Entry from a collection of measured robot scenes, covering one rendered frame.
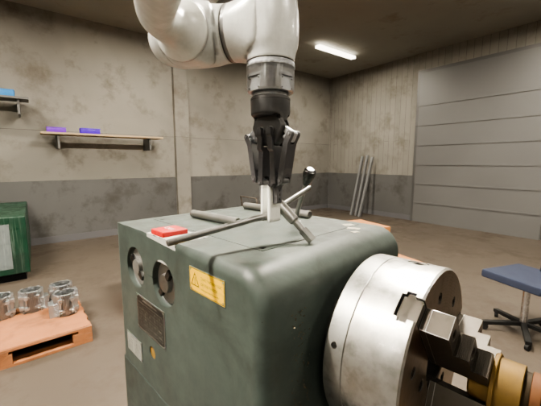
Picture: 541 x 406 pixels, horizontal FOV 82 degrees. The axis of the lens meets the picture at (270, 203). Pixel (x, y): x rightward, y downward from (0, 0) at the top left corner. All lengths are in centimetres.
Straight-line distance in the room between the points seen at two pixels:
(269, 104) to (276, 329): 37
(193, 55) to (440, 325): 59
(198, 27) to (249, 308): 47
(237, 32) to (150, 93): 644
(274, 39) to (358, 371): 55
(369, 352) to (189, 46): 57
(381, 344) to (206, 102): 714
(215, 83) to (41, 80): 325
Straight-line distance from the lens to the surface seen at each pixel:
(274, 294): 48
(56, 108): 666
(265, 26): 60
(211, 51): 63
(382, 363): 52
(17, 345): 299
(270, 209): 59
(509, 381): 60
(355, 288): 56
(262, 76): 58
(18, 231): 473
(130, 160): 676
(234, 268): 51
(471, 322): 73
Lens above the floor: 142
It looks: 8 degrees down
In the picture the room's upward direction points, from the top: straight up
